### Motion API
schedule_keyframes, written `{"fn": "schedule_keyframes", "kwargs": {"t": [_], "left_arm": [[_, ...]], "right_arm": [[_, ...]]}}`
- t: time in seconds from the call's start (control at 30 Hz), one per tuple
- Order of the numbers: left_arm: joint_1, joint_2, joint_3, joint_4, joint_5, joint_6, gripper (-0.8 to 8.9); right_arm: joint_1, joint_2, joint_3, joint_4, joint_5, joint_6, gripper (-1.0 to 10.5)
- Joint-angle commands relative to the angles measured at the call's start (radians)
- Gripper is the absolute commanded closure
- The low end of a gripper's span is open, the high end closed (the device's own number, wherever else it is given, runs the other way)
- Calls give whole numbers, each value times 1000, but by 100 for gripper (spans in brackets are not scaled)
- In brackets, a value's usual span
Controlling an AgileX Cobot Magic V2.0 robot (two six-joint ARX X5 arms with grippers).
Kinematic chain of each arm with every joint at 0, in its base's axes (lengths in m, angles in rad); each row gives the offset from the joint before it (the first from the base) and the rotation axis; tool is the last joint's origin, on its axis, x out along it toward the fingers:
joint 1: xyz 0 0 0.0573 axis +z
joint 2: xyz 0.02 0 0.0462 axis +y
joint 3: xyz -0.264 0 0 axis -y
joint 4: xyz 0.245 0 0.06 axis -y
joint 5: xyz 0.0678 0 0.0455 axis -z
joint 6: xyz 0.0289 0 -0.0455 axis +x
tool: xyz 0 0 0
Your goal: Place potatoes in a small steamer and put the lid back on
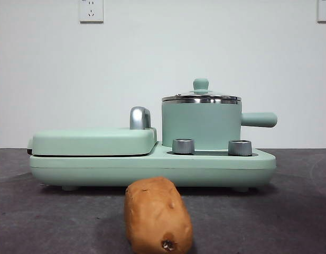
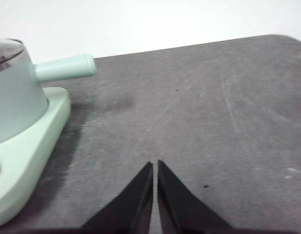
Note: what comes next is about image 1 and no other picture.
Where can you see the silver control knob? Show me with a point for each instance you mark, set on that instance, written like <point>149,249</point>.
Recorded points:
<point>240,148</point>
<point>183,146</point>

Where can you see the white wall socket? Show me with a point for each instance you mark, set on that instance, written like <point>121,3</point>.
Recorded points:
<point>91,10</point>
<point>325,10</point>

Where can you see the brown potato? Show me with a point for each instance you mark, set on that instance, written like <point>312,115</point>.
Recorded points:
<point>157,211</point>

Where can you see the glass pot lid green knob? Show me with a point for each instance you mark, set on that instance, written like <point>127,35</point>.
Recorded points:
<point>201,84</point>

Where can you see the mint green breakfast machine base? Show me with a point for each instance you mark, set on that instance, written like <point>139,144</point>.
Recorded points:
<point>152,169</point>

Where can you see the mint green grill lid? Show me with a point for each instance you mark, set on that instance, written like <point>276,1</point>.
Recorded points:
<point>91,141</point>

